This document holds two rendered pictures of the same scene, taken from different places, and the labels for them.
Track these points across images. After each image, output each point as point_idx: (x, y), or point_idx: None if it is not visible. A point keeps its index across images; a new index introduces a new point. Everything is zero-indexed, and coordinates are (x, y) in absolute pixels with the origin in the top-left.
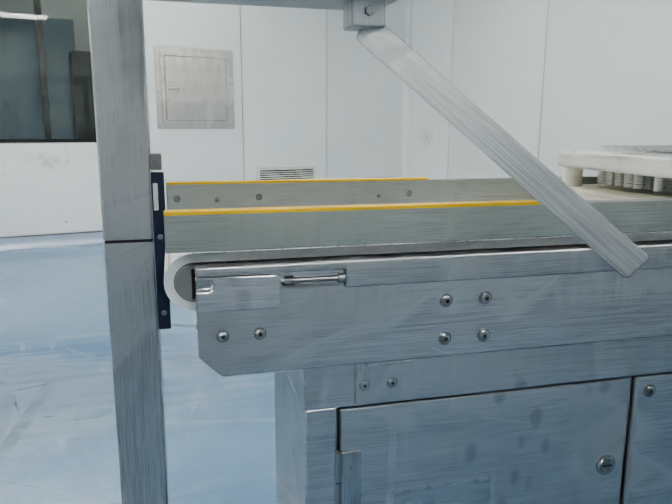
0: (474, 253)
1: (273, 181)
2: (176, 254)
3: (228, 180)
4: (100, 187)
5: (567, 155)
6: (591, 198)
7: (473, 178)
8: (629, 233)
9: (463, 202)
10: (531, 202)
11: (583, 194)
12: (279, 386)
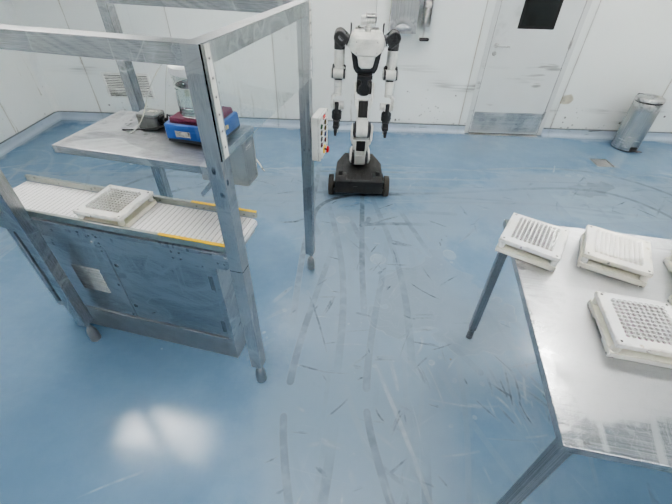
0: (205, 210)
1: (202, 240)
2: (253, 221)
3: (212, 244)
4: (246, 252)
5: (123, 216)
6: (135, 218)
7: (145, 230)
8: (170, 205)
9: (204, 203)
10: (193, 200)
11: (132, 220)
12: (222, 271)
